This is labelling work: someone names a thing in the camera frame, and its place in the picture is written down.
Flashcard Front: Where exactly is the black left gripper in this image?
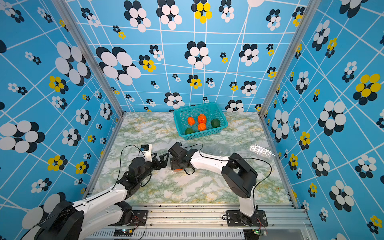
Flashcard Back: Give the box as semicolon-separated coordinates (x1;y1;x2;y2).
138;151;170;185

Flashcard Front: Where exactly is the green fruit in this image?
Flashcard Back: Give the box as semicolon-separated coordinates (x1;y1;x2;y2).
185;128;195;135
211;119;221;128

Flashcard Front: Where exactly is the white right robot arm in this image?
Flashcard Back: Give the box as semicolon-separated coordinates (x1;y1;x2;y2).
168;142;268;228

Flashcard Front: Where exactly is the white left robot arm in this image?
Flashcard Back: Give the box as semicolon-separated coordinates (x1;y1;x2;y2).
33;153;169;240

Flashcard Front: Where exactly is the green circuit board left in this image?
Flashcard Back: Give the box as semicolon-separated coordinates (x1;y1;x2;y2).
114;229;134;238

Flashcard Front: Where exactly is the green circuit board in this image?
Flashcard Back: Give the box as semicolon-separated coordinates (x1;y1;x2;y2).
244;229;261;240
114;229;134;238

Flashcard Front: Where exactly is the green circuit board right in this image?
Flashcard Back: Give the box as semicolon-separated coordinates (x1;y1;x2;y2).
244;229;261;240

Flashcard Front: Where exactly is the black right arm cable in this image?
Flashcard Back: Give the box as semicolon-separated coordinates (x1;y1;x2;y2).
182;143;273;226

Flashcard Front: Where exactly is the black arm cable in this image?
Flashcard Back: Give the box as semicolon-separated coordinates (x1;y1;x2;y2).
182;143;273;226
17;144;145;240

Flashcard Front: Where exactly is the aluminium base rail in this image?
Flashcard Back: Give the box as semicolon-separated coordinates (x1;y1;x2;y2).
83;205;317;240

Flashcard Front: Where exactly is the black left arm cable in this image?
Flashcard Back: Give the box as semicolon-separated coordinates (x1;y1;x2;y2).
17;144;145;240

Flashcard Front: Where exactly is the aluminium corner post left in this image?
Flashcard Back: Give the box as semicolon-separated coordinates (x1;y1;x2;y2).
53;1;124;118

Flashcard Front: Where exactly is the aluminium corner post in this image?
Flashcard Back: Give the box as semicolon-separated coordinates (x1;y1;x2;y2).
53;1;124;118
260;0;321;117

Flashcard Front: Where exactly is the aluminium corner post right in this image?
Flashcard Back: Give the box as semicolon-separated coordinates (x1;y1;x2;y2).
260;0;321;117

